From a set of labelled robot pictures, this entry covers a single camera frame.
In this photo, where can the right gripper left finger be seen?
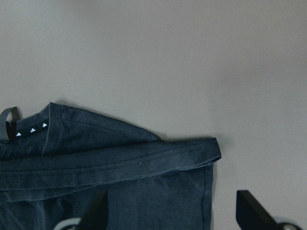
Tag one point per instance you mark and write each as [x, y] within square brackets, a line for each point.
[96, 216]

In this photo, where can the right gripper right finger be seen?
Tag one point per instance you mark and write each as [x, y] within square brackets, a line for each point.
[251, 215]

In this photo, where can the black t-shirt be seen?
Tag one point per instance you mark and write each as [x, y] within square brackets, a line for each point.
[53, 163]

